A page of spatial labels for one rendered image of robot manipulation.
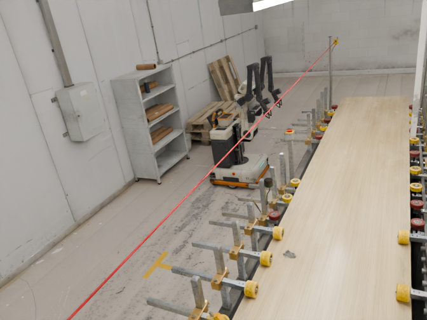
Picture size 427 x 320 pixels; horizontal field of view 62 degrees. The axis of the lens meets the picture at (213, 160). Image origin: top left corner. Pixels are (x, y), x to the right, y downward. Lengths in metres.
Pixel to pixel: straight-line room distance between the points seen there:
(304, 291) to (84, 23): 3.96
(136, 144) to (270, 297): 3.60
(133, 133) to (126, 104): 0.42
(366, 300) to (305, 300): 0.30
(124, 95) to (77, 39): 0.89
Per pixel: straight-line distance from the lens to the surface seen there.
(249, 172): 4.60
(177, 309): 1.97
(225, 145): 4.59
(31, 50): 4.35
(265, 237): 2.74
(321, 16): 10.22
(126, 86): 4.92
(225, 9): 1.26
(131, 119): 5.06
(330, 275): 2.15
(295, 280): 2.11
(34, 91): 4.31
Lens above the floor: 2.36
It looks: 24 degrees down
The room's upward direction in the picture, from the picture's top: 9 degrees counter-clockwise
